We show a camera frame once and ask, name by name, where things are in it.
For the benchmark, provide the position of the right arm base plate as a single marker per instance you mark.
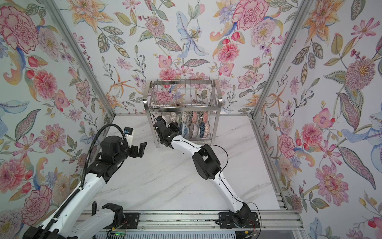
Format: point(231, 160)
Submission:
point(229, 220)

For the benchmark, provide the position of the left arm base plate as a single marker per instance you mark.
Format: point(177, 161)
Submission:
point(126, 221)

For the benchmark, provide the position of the green leaf pattern bowl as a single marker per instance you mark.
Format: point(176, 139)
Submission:
point(204, 117)

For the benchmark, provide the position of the blue triangle pattern bowl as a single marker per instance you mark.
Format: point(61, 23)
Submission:
point(204, 130)

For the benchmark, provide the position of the steel two-tier dish rack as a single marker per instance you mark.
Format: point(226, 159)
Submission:
point(163, 97)

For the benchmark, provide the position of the purple striped bowl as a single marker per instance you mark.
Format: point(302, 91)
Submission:
point(194, 131)

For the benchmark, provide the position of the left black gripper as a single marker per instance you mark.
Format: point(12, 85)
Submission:
point(141, 150)

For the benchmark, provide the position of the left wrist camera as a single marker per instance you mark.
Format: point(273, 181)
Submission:
point(129, 134)

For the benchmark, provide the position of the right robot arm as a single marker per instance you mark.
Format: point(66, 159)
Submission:
point(209, 168)

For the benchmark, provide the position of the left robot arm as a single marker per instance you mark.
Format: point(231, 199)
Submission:
point(61, 225)

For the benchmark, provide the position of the white brown lattice bowl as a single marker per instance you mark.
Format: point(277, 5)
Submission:
point(174, 117)

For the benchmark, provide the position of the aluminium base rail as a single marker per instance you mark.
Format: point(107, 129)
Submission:
point(269, 220)

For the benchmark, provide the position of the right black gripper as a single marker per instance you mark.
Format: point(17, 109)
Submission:
point(175, 126)

